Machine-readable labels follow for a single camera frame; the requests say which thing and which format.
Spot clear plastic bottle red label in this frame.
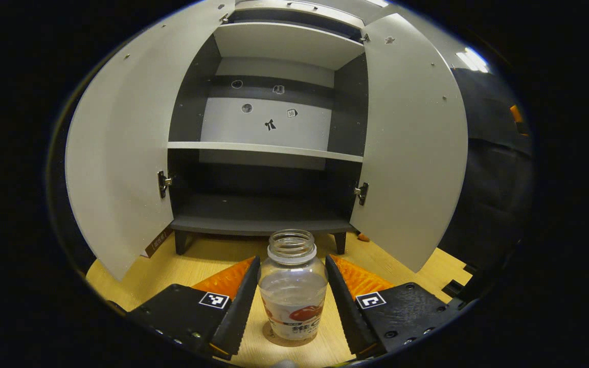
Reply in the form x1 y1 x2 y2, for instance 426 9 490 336
258 229 329 341

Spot grey cabinet door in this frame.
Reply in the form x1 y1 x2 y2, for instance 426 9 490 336
64 0 236 282
348 13 469 273

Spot small ceiling light panel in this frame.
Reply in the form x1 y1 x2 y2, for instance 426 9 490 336
456 47 490 73

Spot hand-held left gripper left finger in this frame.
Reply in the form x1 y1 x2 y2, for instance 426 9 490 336
126 256 262 361

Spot grey cabinet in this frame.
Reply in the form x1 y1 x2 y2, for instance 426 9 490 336
167 0 371 256

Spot black backdrop cloth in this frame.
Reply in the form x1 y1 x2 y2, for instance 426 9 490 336
435 66 535 302

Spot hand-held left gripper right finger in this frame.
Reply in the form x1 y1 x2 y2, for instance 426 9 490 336
324 254 471 360

